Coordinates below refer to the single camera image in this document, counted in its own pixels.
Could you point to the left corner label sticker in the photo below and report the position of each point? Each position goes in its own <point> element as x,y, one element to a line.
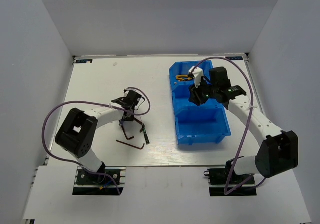
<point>84,61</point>

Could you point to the brown hex key short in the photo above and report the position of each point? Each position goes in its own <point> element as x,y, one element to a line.
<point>125,134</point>

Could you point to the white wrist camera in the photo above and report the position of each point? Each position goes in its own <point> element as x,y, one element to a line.
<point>128,92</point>
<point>196,73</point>

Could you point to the corner label sticker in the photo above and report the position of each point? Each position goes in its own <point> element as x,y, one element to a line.
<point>234,58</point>
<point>84,61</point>

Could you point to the brown hex key long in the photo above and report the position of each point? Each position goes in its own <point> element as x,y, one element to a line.
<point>130,145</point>

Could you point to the green black small screwdriver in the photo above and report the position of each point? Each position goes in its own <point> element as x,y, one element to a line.
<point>143,130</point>

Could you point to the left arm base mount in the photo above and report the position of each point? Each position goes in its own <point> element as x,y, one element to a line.
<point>93,185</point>

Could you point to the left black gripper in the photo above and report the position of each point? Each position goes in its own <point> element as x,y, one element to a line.
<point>131,118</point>

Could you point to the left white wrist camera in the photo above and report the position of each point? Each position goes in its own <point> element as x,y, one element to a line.
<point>128,92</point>

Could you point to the right corner label sticker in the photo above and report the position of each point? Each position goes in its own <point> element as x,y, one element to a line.
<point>234,58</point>

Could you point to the yellow pliers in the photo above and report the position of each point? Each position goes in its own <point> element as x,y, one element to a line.
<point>183,77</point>

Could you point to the blue plastic bin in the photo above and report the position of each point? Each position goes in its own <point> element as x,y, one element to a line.
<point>180,82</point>
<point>207,123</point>

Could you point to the blue plastic bin near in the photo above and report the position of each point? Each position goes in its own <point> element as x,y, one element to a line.
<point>207,123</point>

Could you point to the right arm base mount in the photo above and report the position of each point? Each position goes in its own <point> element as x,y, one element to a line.
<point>217,178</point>

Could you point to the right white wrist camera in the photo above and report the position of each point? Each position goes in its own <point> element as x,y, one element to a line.
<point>196,73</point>

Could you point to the blue plastic bin far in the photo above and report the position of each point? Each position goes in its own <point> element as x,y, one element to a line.
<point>180,82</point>

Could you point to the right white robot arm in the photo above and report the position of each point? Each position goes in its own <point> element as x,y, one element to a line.
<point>278,151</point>

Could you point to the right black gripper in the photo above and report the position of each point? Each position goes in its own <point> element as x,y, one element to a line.
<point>195,94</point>

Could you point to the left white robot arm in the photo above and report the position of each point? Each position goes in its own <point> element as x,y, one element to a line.
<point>76,133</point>

